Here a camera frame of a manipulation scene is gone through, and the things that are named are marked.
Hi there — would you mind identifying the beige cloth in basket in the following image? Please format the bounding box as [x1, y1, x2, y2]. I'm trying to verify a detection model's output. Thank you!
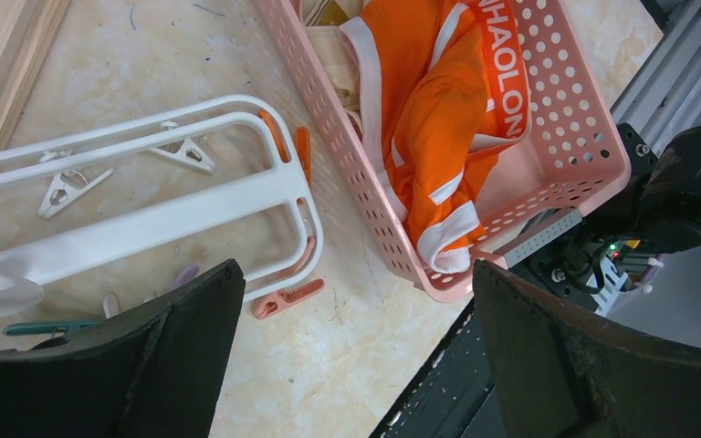
[299, 0, 367, 118]

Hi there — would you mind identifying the wooden drying rack frame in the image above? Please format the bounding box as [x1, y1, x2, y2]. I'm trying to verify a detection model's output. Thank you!
[0, 0, 71, 151]

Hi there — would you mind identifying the pink perforated plastic basket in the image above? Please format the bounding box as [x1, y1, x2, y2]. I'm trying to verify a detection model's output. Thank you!
[256, 1, 631, 303]

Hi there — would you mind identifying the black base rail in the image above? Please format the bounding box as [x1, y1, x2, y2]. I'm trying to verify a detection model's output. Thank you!
[371, 301, 507, 438]

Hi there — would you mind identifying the salmon pink clothes peg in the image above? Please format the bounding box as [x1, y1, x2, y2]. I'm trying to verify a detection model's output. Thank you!
[251, 235, 325, 319]

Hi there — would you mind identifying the white plastic clip hanger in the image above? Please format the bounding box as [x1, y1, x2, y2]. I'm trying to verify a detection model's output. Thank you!
[0, 94, 325, 317]

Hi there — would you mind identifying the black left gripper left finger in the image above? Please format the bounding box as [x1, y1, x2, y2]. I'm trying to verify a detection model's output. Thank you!
[0, 259, 246, 437]

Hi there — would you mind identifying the teal clothes peg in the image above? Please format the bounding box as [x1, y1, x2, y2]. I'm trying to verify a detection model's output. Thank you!
[2, 320, 98, 337]

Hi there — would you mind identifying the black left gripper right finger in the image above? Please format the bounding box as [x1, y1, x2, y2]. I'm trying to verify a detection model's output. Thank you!
[473, 261, 701, 437]

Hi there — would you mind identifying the white clothes peg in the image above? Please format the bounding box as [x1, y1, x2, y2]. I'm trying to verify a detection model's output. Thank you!
[149, 136, 216, 174]
[37, 168, 114, 219]

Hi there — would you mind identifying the orange underwear white trim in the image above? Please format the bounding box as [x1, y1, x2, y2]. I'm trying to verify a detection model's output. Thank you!
[340, 0, 531, 275]

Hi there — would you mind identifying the orange clothes peg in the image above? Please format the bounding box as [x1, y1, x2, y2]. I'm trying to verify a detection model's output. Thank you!
[257, 109, 311, 186]

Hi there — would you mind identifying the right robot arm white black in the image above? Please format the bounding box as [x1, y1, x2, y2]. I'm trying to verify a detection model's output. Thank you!
[513, 123, 701, 315]

